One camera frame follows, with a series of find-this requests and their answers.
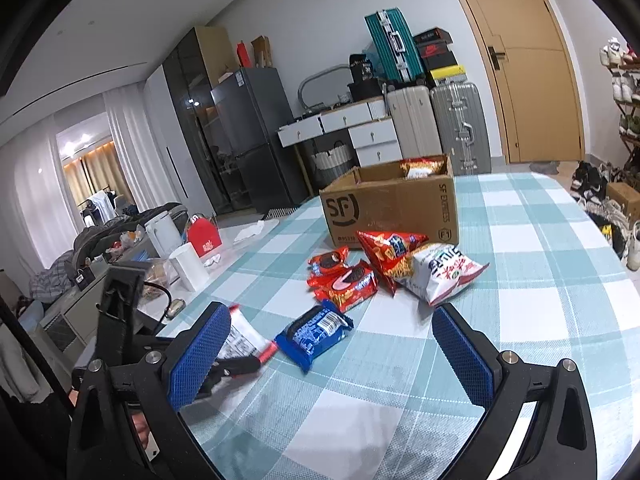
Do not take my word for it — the white sheer curtain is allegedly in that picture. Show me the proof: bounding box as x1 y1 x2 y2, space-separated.
102 82 191 201
10 115 76 281

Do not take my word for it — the orange noodle snack packet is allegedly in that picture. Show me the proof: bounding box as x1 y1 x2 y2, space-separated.
400 157 447 181

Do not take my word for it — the white packet with red edge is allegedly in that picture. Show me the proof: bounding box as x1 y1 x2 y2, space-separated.
215 305 278 377

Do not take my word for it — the small cardboard box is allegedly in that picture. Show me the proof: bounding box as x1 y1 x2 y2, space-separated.
606 182 640 213

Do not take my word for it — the person's left hand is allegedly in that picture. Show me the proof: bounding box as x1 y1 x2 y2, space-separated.
126 406 152 456

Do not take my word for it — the pile of shoes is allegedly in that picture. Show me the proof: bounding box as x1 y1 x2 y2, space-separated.
570 160 640 271

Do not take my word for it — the clothes rack with clothes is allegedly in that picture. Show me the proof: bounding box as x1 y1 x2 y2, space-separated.
80 190 136 226

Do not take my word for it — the dark grey fridge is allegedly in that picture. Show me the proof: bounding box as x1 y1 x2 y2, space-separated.
210 66 308 213

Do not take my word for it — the red cookie packet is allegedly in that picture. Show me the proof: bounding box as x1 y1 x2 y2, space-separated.
312 260 381 313
307 246 351 288

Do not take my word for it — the white tissue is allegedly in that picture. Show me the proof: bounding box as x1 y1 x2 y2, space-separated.
235 220 266 241

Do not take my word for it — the brown paper box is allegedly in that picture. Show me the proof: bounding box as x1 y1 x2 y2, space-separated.
250 36 273 68

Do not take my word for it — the red triangular snack packet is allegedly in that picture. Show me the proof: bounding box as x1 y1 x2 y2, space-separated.
356 230 429 296

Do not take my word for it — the blue cookie packet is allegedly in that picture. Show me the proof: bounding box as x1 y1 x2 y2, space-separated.
275 300 354 374

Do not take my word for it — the shoe rack with shoes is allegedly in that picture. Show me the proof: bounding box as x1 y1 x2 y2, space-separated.
600 37 640 136

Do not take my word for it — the black bag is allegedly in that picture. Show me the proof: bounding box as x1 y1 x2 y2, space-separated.
348 53 376 83

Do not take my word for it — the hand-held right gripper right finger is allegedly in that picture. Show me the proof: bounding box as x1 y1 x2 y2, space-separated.
432 302 598 480

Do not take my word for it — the black storage box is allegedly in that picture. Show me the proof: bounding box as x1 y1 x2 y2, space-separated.
347 80 388 103

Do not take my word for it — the woven laundry basket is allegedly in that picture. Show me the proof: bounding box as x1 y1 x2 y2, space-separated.
310 140 358 188

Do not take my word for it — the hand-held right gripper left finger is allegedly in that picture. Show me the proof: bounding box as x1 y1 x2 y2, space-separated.
66 301 232 480

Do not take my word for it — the white cylindrical container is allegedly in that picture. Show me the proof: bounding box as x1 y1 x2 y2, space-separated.
170 244 210 291

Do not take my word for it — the beige curtain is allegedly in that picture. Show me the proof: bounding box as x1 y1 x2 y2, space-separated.
62 147 131 206

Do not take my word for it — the black trash bin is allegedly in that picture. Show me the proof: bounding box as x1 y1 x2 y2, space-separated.
595 215 631 261

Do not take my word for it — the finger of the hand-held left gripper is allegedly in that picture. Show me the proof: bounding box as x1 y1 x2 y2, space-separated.
198 354 267 398

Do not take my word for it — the beige suitcase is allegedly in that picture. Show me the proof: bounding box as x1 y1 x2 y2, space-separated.
386 84 443 161

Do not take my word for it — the dark glass cabinet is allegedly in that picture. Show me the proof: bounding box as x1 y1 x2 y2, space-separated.
162 26 236 216

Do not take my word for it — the white red snack packet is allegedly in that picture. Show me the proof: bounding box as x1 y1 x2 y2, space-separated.
400 242 490 307

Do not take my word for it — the white drawer desk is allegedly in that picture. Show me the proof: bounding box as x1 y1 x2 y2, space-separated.
278 100 403 186

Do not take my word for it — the tan wooden door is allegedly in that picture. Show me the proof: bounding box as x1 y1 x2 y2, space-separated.
439 0 586 164

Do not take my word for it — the grey arched metal frame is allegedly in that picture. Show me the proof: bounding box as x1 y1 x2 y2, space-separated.
298 64 353 111

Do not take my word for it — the dark padded jacket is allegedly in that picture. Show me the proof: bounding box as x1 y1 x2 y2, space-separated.
72 202 188 261

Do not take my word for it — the red gift box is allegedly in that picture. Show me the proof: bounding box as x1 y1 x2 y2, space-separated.
186 215 223 261

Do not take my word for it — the white kettle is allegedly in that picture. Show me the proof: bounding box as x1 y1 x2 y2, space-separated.
145 211 181 256

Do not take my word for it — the wooden shoe rack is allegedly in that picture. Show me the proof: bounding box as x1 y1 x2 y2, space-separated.
612 52 640 161

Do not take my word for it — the brown cardboard box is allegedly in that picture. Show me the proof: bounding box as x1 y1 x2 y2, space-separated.
320 154 461 251

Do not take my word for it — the white wardrobe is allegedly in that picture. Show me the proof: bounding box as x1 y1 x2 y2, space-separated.
143 65 216 211

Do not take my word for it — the silver suitcase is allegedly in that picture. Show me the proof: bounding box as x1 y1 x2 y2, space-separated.
430 81 493 177

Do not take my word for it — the teal suitcase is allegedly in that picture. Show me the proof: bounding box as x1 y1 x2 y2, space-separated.
364 6 426 86

